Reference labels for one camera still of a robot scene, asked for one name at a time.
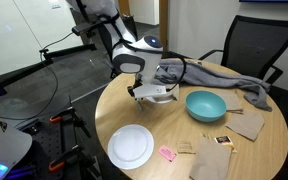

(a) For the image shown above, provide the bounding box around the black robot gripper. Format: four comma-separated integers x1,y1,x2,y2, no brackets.
127,74,167,111

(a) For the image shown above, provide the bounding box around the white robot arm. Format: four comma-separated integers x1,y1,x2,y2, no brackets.
66,0,169,102

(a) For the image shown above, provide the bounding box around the white grey robot base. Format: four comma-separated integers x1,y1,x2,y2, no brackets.
0,119,32,180

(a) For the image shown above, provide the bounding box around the teal plastic bowl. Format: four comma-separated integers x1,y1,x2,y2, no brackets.
185,90,227,122

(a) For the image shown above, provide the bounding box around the brown napkin behind bowl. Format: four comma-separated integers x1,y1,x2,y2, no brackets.
216,90,243,113

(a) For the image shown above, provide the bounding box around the brown napkin right of bowl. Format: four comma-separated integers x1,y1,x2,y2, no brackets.
226,110,265,141

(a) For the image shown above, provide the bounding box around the small white plate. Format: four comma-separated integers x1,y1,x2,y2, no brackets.
146,96,174,104

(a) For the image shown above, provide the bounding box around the brown napkin on small plate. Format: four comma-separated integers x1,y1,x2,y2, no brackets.
166,84,179,100

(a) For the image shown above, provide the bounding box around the grey sweatshirt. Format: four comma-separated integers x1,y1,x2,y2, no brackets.
153,60,272,112

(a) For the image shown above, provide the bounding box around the large white plate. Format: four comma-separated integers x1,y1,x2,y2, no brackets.
107,124,154,170

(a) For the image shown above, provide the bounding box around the pink sweetener packet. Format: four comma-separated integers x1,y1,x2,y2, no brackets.
159,146,177,162

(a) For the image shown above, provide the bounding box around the brown sugar packet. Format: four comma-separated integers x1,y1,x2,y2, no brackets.
177,141,195,154

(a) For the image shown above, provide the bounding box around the black office chair by door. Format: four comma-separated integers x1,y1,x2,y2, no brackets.
71,15,138,80

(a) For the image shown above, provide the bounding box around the large brown paper napkin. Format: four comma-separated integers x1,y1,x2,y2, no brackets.
189,138,231,180

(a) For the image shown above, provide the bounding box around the black orange sauce packet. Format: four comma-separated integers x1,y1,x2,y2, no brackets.
214,136,237,153

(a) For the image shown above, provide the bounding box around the black clamp with orange handle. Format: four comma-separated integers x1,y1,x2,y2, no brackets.
49,106,91,138

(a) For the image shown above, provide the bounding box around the black cable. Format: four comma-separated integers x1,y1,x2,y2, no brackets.
0,31,75,121

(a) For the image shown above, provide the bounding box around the black office chair near wall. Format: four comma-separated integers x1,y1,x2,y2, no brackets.
200,15,288,84

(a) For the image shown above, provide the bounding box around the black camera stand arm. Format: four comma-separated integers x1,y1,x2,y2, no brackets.
0,44,96,96

